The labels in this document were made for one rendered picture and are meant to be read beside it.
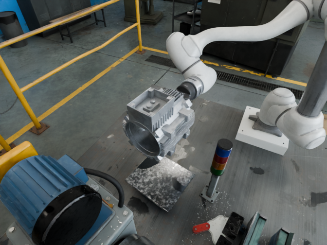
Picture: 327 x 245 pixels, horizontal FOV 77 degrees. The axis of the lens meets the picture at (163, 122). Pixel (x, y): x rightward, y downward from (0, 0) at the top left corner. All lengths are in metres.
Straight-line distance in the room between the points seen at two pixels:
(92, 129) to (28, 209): 2.14
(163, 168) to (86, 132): 1.73
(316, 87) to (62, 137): 2.47
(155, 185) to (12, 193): 0.61
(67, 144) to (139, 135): 1.92
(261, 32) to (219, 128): 0.75
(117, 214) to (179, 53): 0.66
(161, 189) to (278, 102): 0.82
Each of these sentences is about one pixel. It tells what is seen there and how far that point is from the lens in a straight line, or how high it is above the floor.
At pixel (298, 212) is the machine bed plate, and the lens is 1.32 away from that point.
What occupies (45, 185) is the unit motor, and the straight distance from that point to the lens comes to 0.65.
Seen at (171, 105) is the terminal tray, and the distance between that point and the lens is 0.68.
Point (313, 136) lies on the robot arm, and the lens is 1.28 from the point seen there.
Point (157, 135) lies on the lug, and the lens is 0.64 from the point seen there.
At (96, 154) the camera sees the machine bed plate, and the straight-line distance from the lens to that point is 1.38.
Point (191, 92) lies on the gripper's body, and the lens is 0.83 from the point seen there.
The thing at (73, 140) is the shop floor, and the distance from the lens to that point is 2.68.
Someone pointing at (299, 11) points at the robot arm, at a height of 1.60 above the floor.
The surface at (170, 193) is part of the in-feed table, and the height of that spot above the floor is 0.92.
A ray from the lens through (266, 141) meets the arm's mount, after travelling 1.45.
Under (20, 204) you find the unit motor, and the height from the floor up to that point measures 1.34.
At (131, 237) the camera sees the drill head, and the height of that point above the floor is 1.12.
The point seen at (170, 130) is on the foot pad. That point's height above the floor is 1.37.
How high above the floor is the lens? 1.85
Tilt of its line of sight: 44 degrees down
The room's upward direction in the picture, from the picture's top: straight up
